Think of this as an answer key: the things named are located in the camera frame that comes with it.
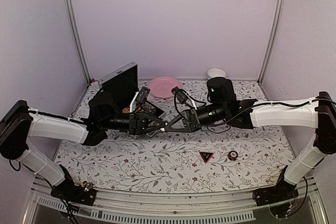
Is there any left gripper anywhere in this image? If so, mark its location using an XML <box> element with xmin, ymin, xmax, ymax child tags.
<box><xmin>100</xmin><ymin>112</ymin><xmax>167</xmax><ymax>136</ymax></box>

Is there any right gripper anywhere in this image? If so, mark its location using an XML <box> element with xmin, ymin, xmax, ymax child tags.
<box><xmin>164</xmin><ymin>103</ymin><xmax>227</xmax><ymax>133</ymax></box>

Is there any grey white chip stack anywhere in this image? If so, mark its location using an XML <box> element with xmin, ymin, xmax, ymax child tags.
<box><xmin>142</xmin><ymin>103</ymin><xmax>156</xmax><ymax>114</ymax></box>

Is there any aluminium poker case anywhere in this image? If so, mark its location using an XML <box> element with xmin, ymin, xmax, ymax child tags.
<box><xmin>98</xmin><ymin>61</ymin><xmax>139</xmax><ymax>110</ymax></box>

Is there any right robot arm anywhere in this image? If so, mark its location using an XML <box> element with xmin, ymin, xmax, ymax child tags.
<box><xmin>163</xmin><ymin>77</ymin><xmax>335</xmax><ymax>201</ymax></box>

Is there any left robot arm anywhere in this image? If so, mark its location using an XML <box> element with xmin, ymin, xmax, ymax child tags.
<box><xmin>1</xmin><ymin>92</ymin><xmax>166</xmax><ymax>200</ymax></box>

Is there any pink plate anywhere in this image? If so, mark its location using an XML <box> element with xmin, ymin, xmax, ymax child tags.
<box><xmin>148</xmin><ymin>77</ymin><xmax>182</xmax><ymax>99</ymax></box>

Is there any black triangle card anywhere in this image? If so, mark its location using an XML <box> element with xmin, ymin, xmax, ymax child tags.
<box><xmin>199</xmin><ymin>151</ymin><xmax>214</xmax><ymax>164</ymax></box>

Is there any white bowl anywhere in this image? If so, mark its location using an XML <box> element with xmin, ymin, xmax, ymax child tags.
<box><xmin>207</xmin><ymin>68</ymin><xmax>227</xmax><ymax>79</ymax></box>

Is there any orange short chip stack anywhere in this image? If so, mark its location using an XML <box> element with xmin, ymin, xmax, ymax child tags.
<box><xmin>227</xmin><ymin>151</ymin><xmax>238</xmax><ymax>161</ymax></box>

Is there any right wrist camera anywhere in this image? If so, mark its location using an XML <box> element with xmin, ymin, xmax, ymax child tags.
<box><xmin>171</xmin><ymin>87</ymin><xmax>197</xmax><ymax>110</ymax></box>

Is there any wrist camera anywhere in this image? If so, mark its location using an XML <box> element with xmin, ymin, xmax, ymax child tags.
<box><xmin>171</xmin><ymin>87</ymin><xmax>197</xmax><ymax>110</ymax></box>
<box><xmin>129</xmin><ymin>87</ymin><xmax>150</xmax><ymax>113</ymax></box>

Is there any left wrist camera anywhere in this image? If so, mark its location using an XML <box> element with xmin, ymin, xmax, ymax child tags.
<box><xmin>129</xmin><ymin>87</ymin><xmax>150</xmax><ymax>113</ymax></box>

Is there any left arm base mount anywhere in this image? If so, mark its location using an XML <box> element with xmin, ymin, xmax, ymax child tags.
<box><xmin>51</xmin><ymin>180</ymin><xmax>97</xmax><ymax>206</ymax></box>

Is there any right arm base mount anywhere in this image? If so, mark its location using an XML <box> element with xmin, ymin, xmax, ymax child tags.
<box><xmin>253</xmin><ymin>180</ymin><xmax>299</xmax><ymax>206</ymax></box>

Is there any left frame post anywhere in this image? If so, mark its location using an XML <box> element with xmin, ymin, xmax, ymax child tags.
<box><xmin>64</xmin><ymin>0</ymin><xmax>91</xmax><ymax>83</ymax></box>

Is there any frame post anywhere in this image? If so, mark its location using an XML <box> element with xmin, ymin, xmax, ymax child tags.
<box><xmin>257</xmin><ymin>0</ymin><xmax>285</xmax><ymax>86</ymax></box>
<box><xmin>64</xmin><ymin>0</ymin><xmax>91</xmax><ymax>83</ymax></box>

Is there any right frame post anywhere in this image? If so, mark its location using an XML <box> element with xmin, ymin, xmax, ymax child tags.
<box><xmin>257</xmin><ymin>0</ymin><xmax>285</xmax><ymax>86</ymax></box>

